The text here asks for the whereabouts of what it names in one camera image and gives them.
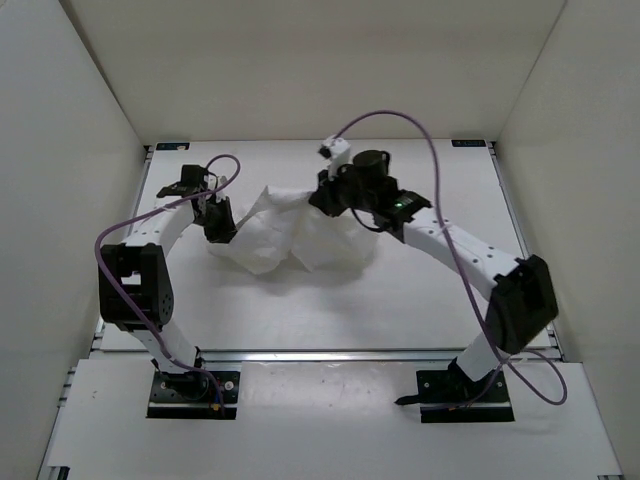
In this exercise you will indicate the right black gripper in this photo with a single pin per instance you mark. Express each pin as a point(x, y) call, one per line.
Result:
point(324, 198)

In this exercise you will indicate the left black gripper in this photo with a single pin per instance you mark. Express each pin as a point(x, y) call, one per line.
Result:
point(228, 228)

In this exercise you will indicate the white skirt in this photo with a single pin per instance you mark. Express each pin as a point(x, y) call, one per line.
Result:
point(282, 223)

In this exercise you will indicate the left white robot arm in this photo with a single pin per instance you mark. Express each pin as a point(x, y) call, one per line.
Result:
point(135, 290)

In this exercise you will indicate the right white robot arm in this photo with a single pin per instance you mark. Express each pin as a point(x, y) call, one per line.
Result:
point(520, 294)

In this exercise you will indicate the left blue corner label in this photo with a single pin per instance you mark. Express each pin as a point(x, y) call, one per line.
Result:
point(172, 146)

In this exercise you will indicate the blue corner label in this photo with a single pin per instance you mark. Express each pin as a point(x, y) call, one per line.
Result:
point(468, 143)
point(172, 146)

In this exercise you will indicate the right blue corner label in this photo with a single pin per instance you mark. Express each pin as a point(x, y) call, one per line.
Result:
point(468, 143)

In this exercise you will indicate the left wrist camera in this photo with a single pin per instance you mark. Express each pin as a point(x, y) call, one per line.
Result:
point(178, 189)

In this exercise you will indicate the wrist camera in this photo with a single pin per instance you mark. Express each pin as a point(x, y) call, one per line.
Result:
point(178, 189)
point(395, 211)

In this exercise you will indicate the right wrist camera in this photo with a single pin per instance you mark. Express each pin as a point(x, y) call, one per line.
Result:
point(395, 211)

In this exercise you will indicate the aluminium front rail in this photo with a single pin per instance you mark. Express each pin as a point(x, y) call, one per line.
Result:
point(271, 356)

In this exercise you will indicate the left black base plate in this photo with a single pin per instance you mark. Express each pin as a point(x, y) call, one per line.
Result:
point(188, 396)

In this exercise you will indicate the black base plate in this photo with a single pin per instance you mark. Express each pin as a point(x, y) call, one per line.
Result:
point(188, 396)
point(443, 399)

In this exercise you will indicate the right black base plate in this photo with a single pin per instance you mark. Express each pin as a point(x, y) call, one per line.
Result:
point(443, 399)

